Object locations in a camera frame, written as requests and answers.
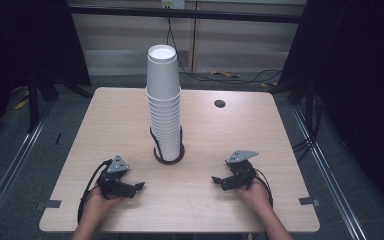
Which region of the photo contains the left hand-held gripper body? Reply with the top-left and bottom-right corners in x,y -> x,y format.
96,154 -> 132,201

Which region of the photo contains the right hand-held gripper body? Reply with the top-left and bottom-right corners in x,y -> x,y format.
225,150 -> 260,192

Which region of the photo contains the black cup holder with straps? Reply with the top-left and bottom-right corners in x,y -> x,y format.
149,125 -> 186,166

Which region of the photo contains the stack of white paper cups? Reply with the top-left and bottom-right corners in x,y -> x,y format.
145,44 -> 182,162

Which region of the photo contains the person's left hand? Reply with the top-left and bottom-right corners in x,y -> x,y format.
85,184 -> 123,216

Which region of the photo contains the person's right hand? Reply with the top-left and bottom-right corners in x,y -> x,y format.
237,178 -> 272,213

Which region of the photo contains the grey tape piece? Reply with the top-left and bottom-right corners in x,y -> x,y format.
298,196 -> 321,207
44,199 -> 63,210

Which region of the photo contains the yellow floor tape strip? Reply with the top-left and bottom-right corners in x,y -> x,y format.
210,69 -> 242,80

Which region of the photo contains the black metal stand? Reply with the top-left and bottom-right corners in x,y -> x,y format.
25,71 -> 61,135

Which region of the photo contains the yellow tape scrap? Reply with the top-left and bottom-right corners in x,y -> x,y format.
14,97 -> 30,111

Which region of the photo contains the dark curtain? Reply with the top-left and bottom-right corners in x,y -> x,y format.
277,0 -> 384,219
0,0 -> 92,141

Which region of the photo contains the black horizontal bar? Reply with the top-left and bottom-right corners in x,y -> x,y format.
67,4 -> 309,25

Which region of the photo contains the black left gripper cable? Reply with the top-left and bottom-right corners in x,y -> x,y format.
76,158 -> 114,225

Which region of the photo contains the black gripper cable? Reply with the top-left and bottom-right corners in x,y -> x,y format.
76,158 -> 114,225
253,167 -> 275,210

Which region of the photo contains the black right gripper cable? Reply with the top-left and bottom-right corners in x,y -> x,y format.
253,167 -> 275,210

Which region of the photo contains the black cable bundle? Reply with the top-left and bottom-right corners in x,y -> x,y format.
292,94 -> 325,163

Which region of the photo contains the metal floor rail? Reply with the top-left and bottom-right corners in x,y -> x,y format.
0,111 -> 49,233
290,105 -> 368,240

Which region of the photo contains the black floor cable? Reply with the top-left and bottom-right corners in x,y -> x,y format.
165,16 -> 284,85

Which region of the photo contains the white wall socket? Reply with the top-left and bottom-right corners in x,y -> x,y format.
161,0 -> 186,10

